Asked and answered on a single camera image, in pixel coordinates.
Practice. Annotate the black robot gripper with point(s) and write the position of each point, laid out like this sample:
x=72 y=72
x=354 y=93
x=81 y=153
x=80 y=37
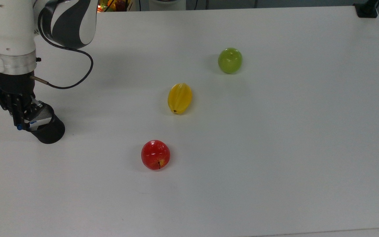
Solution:
x=15 y=84

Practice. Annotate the white marker pen blue cap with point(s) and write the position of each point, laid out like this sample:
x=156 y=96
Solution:
x=40 y=123

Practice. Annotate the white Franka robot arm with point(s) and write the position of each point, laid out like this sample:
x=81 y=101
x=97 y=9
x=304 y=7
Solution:
x=8 y=29

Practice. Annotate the black mesh pen cup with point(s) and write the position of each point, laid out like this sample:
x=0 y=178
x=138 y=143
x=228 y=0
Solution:
x=52 y=131

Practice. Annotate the red toy apple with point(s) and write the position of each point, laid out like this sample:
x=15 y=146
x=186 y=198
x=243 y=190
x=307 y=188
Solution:
x=155 y=154

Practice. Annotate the colourful background clutter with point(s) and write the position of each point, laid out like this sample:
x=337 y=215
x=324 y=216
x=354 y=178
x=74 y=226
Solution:
x=117 y=5

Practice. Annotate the yellow toy starfruit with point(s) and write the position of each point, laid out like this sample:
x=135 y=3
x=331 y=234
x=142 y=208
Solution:
x=180 y=98

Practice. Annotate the green toy apple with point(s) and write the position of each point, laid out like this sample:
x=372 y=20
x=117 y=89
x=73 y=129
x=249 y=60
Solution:
x=230 y=60

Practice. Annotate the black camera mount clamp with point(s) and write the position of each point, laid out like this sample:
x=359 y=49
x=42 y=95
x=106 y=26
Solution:
x=366 y=10

